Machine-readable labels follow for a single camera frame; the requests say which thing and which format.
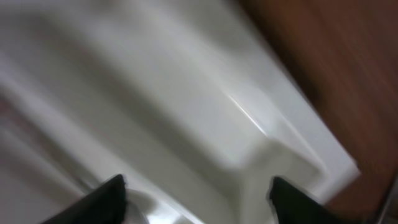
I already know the large steel spoon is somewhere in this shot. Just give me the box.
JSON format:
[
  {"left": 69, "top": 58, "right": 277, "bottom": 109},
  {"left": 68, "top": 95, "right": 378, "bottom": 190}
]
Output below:
[{"left": 124, "top": 189, "right": 193, "bottom": 224}]

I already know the white plastic cutlery tray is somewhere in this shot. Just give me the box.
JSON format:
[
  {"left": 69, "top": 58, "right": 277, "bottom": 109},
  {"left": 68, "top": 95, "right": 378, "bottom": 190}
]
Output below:
[{"left": 1, "top": 1, "right": 359, "bottom": 223}]

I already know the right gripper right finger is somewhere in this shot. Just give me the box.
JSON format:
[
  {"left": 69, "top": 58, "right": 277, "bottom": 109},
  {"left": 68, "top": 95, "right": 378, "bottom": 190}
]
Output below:
[{"left": 268, "top": 176, "right": 342, "bottom": 224}]

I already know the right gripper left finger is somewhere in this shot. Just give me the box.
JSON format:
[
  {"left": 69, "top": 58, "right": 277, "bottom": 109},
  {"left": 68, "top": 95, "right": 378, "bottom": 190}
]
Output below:
[{"left": 43, "top": 174, "right": 127, "bottom": 224}]

